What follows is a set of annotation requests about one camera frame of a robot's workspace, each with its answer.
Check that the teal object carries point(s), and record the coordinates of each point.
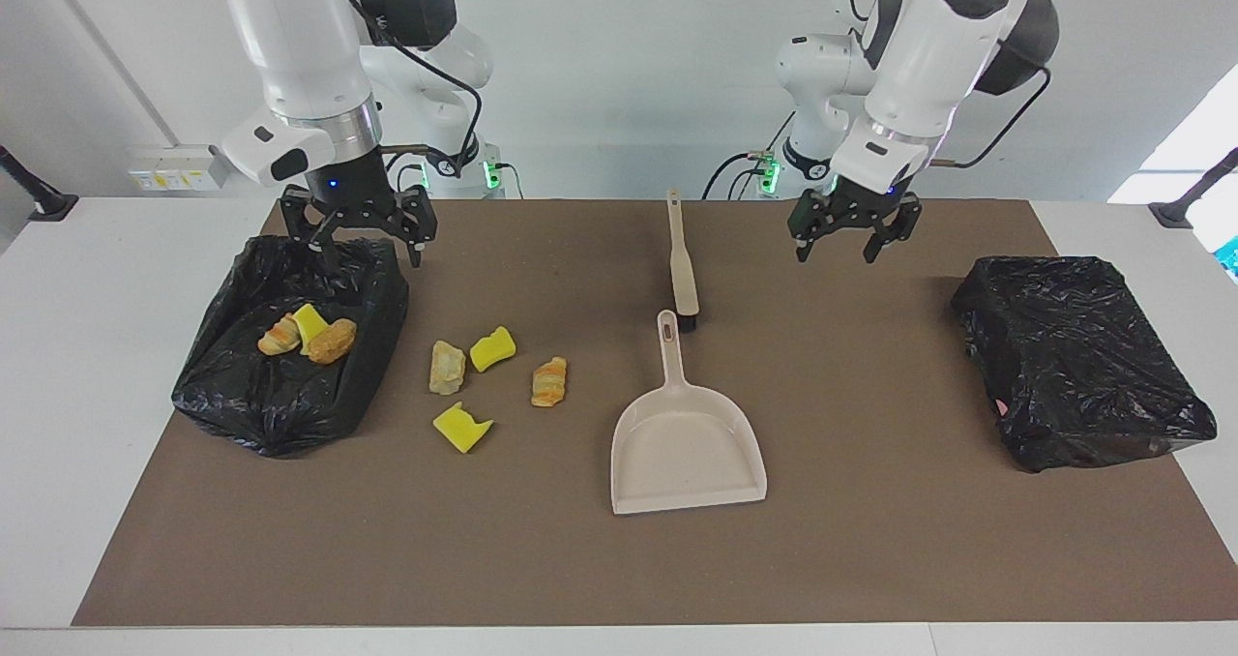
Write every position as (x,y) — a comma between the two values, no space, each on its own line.
(1231,254)

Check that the beige hand brush black bristles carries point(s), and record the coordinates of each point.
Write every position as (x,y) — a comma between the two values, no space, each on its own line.
(685,279)

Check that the black clamp post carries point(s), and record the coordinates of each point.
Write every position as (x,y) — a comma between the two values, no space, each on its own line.
(1175,213)
(48,206)

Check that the beige bread chunk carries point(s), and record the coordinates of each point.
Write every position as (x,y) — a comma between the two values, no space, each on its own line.
(447,368)

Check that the beige plastic dustpan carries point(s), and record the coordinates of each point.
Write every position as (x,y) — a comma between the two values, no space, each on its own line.
(687,453)

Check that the brown table mat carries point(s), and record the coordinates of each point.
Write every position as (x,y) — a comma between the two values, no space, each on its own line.
(870,559)

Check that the brown bread roll toy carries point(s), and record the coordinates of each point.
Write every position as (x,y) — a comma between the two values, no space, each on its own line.
(334,342)

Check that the deep black bagged bin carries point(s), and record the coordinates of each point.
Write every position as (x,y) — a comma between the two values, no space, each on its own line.
(290,404)

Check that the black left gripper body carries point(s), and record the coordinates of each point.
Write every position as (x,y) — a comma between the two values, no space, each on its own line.
(866,203)

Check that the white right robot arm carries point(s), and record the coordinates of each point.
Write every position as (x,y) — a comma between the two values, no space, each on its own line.
(290,37)

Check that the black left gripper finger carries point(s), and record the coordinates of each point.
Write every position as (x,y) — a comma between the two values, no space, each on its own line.
(898,230)
(805,223)

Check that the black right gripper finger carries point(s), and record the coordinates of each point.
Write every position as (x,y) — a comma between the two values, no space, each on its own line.
(314,219)
(418,216)

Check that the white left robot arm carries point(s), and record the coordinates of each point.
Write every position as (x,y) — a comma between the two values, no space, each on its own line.
(919,56)

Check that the white wall socket box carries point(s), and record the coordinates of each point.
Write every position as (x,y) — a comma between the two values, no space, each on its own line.
(179,167)

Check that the flat black bagged bin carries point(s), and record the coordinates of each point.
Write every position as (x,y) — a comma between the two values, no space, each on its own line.
(1074,366)

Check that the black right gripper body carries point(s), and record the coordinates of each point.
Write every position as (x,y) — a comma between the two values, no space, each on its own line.
(353,192)

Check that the striped croissant toy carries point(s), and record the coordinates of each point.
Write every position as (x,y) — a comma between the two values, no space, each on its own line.
(548,382)
(280,337)

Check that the green and yellow sponge piece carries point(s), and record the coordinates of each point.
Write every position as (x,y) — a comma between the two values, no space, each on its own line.
(311,325)

